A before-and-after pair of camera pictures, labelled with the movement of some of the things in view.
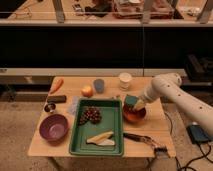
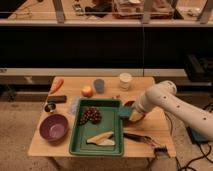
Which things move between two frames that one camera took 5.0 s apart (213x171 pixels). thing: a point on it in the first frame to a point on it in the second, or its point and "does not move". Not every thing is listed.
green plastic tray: x=111 y=122 does not move
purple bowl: x=54 y=128 does not move
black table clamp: x=161 y=151 does not move
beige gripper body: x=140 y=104 to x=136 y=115
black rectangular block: x=57 y=99 does not move
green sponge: x=131 y=99 to x=125 y=112
